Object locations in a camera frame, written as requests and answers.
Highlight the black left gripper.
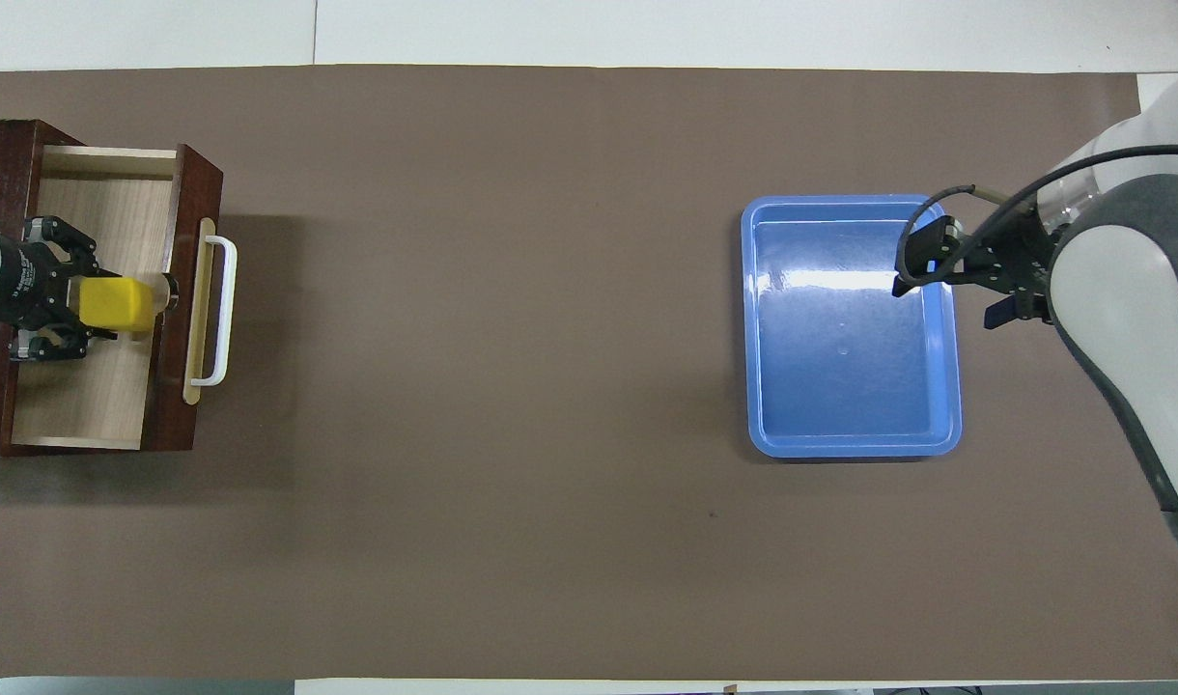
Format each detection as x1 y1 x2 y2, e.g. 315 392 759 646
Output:
0 216 119 365

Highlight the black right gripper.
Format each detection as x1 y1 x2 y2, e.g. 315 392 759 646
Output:
892 214 1059 331

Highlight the yellow block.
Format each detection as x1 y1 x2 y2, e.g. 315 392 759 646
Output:
78 277 157 335

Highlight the dark wooden drawer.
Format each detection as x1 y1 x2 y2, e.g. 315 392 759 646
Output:
0 143 226 457

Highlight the white drawer handle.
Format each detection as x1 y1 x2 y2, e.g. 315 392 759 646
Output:
191 235 238 388

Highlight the blue plastic tray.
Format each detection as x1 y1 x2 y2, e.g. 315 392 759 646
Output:
741 194 965 459

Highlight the brown table mat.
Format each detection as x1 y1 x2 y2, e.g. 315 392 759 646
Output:
0 64 1178 682

